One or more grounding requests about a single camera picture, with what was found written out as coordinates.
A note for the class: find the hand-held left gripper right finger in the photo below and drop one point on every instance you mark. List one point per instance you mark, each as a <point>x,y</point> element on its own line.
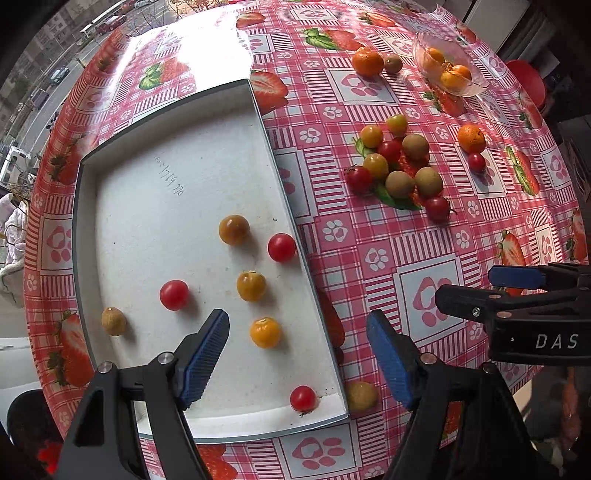
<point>388,357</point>

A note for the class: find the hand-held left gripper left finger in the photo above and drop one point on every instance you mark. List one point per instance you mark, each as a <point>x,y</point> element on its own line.
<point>207,353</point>

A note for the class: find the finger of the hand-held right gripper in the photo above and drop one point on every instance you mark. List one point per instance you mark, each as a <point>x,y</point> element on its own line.
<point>515,277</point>
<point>461,302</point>

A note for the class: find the yellow cherry tomato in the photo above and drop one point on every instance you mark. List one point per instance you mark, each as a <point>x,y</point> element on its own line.
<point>371,136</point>
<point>396,124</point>
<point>234,229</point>
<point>375,165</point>
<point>251,285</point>
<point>265,332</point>

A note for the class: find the red cherry tomato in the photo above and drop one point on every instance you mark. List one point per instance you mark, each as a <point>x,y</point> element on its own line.
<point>281,247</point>
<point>174,295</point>
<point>437,208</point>
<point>303,398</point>
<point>389,150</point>
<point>476,161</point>
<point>358,179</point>

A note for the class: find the white shallow tray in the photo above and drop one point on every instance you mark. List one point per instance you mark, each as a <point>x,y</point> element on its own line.
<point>161,230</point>

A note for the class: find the person's right hand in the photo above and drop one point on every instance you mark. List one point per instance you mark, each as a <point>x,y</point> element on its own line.
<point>571,410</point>

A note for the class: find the pink strawberry print tablecloth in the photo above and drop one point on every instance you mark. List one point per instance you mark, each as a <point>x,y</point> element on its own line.
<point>369,258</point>

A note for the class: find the large orange mandarin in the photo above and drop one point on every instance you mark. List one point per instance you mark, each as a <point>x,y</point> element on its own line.
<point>471,138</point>

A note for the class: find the clear glass bowl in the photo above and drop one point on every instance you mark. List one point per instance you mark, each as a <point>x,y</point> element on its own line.
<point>475,85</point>

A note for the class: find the red plastic chair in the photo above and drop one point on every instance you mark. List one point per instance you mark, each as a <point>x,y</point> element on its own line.
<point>528,81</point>

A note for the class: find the peeled orange kumquat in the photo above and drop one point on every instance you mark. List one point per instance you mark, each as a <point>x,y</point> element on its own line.
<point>448,82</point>

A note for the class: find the white fluffy cloth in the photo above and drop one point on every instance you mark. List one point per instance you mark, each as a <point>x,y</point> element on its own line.
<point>13,249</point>

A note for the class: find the large orange kumquat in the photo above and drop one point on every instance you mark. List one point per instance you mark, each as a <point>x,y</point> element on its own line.
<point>435,55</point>

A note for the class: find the white cabinet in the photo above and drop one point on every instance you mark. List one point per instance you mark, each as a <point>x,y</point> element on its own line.
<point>498,18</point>

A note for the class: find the grey car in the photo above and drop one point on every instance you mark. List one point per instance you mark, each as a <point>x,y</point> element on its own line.
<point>59,75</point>

